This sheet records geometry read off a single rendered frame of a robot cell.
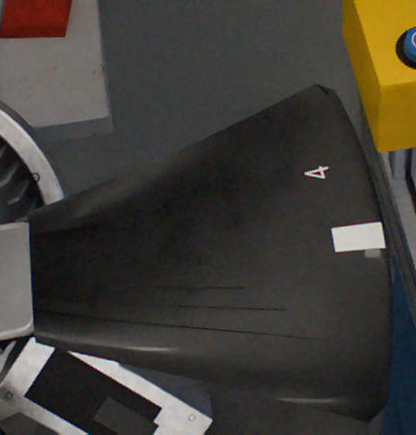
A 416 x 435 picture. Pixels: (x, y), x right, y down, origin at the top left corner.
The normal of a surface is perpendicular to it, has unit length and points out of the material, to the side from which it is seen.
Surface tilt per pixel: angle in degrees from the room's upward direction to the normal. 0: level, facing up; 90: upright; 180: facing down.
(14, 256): 0
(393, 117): 90
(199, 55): 90
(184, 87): 90
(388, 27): 0
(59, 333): 11
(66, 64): 0
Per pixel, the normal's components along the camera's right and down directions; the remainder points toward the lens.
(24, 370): 0.04, 0.22
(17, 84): -0.09, -0.60
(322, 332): 0.05, -0.29
